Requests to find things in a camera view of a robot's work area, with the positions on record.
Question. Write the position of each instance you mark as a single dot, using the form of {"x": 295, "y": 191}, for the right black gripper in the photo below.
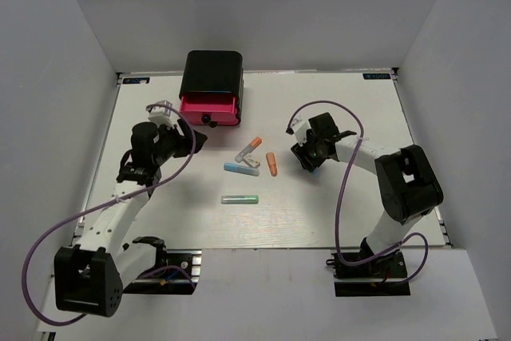
{"x": 301, "y": 152}

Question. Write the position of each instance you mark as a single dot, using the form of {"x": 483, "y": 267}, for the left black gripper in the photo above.
{"x": 185, "y": 143}

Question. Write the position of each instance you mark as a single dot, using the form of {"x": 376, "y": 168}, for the pink drawer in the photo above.
{"x": 196, "y": 107}
{"x": 214, "y": 124}

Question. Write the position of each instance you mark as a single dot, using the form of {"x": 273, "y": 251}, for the black drawer cabinet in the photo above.
{"x": 214, "y": 71}

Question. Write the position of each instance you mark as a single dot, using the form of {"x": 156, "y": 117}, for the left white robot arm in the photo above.
{"x": 90, "y": 276}

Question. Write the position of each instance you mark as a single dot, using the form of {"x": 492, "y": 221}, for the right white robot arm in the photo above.
{"x": 408, "y": 187}

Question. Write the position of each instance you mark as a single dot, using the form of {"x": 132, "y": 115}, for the blue capped highlighter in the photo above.
{"x": 245, "y": 170}

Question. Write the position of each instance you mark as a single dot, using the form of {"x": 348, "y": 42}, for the small staples box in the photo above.
{"x": 251, "y": 161}

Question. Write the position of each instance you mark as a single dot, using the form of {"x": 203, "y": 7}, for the orange capped highlighter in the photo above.
{"x": 248, "y": 149}

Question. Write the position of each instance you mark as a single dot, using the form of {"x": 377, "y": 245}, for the green capped highlighter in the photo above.
{"x": 239, "y": 199}

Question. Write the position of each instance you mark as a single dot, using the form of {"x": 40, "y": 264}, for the left blue corner label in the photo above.
{"x": 135, "y": 80}

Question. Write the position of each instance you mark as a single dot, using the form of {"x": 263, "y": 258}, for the blue corner label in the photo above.
{"x": 376, "y": 76}
{"x": 135, "y": 80}

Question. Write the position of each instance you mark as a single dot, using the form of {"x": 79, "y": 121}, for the right blue corner label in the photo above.
{"x": 376, "y": 76}

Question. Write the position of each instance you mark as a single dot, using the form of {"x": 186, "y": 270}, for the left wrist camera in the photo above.
{"x": 161, "y": 114}

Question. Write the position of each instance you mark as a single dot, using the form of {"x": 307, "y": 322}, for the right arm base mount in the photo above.
{"x": 375, "y": 279}

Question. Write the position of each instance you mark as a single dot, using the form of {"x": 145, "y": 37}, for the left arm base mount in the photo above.
{"x": 177, "y": 274}

